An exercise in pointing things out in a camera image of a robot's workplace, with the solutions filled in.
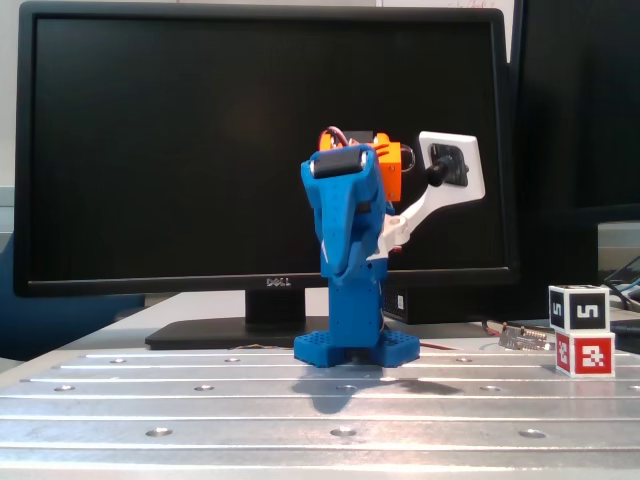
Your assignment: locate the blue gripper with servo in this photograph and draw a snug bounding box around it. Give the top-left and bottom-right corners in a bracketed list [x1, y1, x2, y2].
[298, 146, 384, 282]

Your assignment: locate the black cube with white marker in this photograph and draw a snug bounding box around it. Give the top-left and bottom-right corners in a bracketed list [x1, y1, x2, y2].
[548, 283, 612, 332]

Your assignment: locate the red cube with white marker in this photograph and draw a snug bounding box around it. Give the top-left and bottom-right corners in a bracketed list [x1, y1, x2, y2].
[554, 329, 616, 377]

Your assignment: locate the black Dell monitor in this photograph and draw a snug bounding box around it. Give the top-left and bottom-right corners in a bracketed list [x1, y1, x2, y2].
[12, 0, 521, 351]

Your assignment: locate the small bare circuit board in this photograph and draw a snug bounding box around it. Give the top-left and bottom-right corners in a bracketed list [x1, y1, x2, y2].
[497, 323, 556, 351]

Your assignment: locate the black unbranded monitor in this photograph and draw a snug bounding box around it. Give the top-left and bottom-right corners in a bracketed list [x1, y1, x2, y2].
[509, 0, 640, 226]

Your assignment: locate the white camera mount with board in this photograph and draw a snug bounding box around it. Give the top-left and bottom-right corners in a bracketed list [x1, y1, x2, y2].
[369, 130, 487, 261]

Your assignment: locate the aluminium slotted base plate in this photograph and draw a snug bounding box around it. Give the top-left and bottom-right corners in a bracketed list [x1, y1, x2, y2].
[0, 347, 640, 480]

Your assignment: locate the dark cable bundle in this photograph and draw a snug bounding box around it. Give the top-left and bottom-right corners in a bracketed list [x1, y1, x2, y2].
[599, 254, 640, 307]

